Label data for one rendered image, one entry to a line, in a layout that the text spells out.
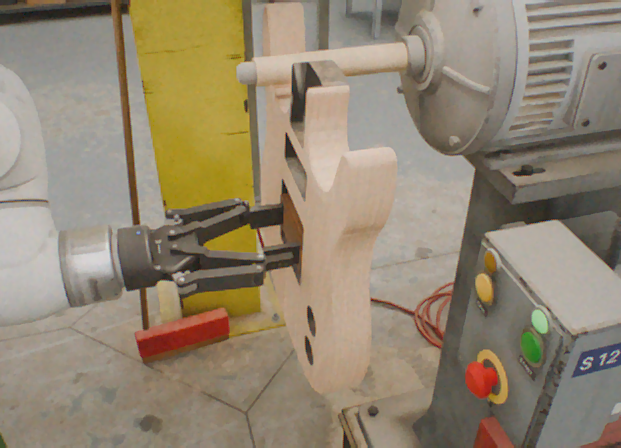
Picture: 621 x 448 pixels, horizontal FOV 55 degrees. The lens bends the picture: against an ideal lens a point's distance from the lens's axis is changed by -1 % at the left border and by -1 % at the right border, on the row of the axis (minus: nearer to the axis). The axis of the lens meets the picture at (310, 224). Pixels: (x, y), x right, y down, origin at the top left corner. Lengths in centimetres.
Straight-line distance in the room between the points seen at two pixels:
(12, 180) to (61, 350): 153
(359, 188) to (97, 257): 32
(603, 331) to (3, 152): 60
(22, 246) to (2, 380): 150
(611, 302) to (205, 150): 130
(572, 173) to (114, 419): 151
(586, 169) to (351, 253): 36
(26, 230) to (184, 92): 100
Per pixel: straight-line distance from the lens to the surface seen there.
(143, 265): 70
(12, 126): 69
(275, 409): 189
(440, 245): 251
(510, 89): 68
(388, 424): 150
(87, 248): 70
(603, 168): 85
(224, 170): 176
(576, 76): 73
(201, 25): 159
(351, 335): 65
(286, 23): 75
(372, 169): 51
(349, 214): 53
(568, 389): 65
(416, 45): 74
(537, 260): 65
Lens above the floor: 151
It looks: 36 degrees down
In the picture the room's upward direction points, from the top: straight up
